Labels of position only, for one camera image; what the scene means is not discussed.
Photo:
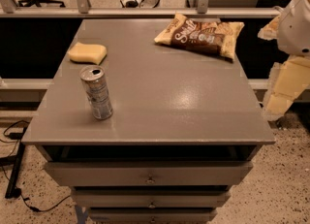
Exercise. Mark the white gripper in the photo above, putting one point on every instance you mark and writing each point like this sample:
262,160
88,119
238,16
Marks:
294,30

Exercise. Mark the silver blue redbull can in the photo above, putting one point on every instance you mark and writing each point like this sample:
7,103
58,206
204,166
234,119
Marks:
93,79

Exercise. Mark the brown chips bag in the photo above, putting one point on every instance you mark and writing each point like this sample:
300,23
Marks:
216,37

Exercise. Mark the grey drawer cabinet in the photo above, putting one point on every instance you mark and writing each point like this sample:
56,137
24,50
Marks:
168,105

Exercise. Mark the top grey drawer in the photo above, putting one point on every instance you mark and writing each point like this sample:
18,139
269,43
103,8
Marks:
160,173

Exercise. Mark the grey drawer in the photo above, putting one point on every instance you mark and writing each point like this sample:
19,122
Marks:
160,173
152,216
151,198

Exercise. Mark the yellow sponge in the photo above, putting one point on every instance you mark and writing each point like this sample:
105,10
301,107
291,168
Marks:
87,53

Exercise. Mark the bottom grey drawer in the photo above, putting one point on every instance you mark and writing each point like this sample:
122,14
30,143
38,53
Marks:
152,216

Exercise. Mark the middle grey drawer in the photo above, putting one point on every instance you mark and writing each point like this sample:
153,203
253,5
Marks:
151,198

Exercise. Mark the black office chair base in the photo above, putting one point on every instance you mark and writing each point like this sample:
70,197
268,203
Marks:
38,3

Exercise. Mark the black table leg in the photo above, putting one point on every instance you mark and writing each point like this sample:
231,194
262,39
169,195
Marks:
14,160

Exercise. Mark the metal railing frame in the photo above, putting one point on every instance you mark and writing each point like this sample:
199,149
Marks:
145,8

